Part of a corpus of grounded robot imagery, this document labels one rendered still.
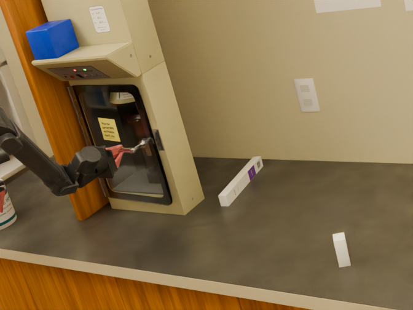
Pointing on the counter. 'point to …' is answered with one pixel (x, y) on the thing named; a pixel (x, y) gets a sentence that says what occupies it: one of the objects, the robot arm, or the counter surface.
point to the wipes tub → (6, 219)
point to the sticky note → (109, 129)
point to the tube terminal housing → (51, 13)
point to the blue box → (52, 39)
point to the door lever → (132, 147)
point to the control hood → (97, 61)
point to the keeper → (158, 139)
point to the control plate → (78, 72)
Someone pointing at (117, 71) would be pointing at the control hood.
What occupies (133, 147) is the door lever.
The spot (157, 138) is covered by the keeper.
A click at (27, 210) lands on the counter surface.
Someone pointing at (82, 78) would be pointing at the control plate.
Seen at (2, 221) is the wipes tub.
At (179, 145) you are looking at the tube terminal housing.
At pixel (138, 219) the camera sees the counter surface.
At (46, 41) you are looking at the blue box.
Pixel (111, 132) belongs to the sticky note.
